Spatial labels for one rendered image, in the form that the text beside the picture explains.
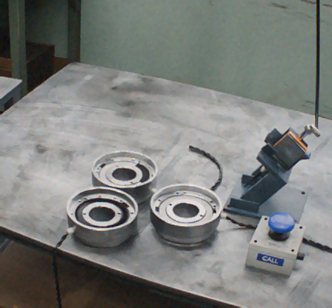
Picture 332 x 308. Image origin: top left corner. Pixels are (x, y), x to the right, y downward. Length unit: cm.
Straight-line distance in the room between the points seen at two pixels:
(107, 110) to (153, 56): 148
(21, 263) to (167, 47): 162
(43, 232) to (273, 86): 178
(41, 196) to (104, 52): 187
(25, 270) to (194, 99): 51
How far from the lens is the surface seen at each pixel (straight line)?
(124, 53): 272
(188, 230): 84
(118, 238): 84
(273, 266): 82
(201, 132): 113
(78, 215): 86
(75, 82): 132
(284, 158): 90
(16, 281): 116
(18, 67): 240
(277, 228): 80
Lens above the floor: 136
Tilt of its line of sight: 30 degrees down
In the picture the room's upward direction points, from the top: 3 degrees clockwise
